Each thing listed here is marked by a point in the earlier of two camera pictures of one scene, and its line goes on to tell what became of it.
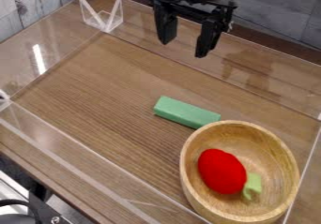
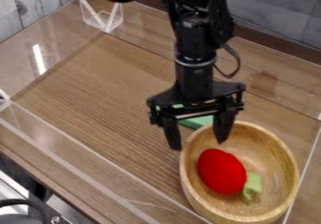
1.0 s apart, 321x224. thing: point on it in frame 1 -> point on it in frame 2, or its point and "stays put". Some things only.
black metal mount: x=43 y=212 stays put
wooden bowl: x=269 y=158 stays put
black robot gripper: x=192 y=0 -> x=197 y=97
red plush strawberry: x=224 y=171 stays put
